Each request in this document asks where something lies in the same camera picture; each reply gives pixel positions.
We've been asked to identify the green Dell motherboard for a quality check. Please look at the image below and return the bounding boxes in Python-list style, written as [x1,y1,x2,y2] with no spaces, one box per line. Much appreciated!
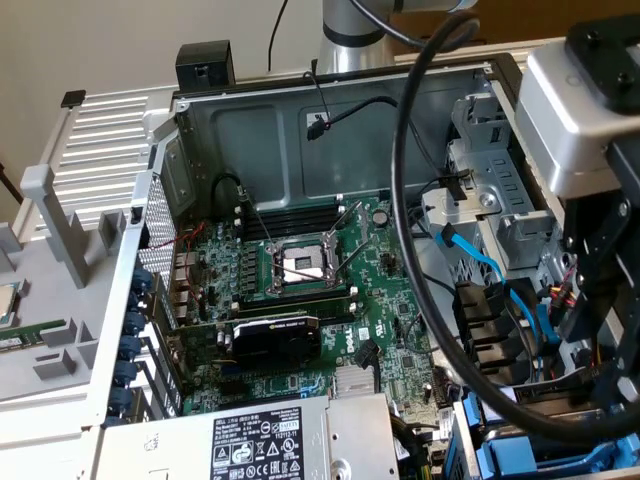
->
[169,194,454,451]

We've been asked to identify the green RAM stick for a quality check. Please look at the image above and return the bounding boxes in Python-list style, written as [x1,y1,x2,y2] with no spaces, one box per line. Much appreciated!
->
[234,290,359,321]
[0,319,69,354]

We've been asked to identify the CPU socket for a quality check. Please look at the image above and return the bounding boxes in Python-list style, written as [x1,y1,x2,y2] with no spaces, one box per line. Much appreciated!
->
[264,234,351,296]

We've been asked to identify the metal locking lever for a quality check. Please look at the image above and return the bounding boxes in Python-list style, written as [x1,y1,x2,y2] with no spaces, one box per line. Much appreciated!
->
[277,263,331,284]
[238,184,275,251]

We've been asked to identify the yellow black sleeved wire bundle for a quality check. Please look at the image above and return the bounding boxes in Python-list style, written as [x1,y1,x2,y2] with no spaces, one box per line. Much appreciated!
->
[389,414,436,480]

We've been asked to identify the thin black wall cable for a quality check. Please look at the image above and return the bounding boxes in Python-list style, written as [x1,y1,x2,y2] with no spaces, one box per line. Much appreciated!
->
[267,0,289,71]

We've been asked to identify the brown cardboard box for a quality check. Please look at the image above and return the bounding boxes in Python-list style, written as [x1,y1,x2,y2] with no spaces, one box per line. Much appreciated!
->
[477,0,576,49]

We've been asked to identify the blue plastic latch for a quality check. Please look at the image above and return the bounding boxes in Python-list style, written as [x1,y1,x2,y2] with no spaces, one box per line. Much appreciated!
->
[537,299,561,344]

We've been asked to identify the open grey PC case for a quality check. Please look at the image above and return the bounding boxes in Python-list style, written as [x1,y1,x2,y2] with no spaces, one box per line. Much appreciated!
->
[82,52,640,480]

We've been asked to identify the black wire with flat plug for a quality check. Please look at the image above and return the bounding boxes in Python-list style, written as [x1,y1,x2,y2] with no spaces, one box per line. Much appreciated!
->
[355,337,381,371]

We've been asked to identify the black graphics card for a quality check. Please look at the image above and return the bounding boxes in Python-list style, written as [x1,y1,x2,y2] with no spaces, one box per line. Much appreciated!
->
[167,312,324,369]

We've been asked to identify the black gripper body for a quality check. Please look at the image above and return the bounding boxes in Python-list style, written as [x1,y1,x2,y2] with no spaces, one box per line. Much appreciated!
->
[563,142,640,261]

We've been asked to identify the silver chipset heatsink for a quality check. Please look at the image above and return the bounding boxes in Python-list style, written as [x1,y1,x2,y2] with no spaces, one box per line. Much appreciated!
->
[333,367,376,399]

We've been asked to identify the hard drive in blue caddy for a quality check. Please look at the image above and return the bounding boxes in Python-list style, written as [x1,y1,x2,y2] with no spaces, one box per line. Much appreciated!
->
[444,379,640,480]

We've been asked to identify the light blue SATA wire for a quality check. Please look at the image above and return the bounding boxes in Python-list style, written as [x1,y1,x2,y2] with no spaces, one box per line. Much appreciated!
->
[435,222,546,361]

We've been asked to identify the metal socket cover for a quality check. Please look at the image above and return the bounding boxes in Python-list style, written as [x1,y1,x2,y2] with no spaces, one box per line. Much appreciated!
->
[323,199,374,254]

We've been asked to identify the grey power supply unit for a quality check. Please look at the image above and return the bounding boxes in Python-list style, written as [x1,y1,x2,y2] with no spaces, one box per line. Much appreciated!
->
[97,392,401,480]

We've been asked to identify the red yellow black power wire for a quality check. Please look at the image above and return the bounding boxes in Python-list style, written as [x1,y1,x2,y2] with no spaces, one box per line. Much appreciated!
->
[547,264,601,381]

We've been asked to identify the silver CPU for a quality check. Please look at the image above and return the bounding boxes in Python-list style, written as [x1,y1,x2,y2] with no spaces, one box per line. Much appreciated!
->
[0,282,31,329]

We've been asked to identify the red black twisted wire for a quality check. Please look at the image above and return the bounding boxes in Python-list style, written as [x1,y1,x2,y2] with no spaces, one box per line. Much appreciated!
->
[149,222,209,304]

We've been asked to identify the grey plastic parts rack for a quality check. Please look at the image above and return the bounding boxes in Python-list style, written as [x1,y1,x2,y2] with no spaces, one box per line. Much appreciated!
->
[0,164,132,404]

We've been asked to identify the black optical drive wire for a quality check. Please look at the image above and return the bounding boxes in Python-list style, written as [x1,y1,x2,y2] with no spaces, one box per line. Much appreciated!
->
[302,69,474,201]

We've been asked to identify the grey optical drive cage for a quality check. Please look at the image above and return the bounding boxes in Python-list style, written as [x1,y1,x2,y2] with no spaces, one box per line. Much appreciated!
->
[419,82,569,271]

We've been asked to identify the white wire label tags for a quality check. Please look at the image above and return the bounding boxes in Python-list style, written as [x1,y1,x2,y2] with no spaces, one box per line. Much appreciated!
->
[433,405,459,444]

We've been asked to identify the black box with bolts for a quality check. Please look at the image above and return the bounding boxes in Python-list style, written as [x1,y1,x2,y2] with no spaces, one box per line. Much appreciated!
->
[174,40,236,91]

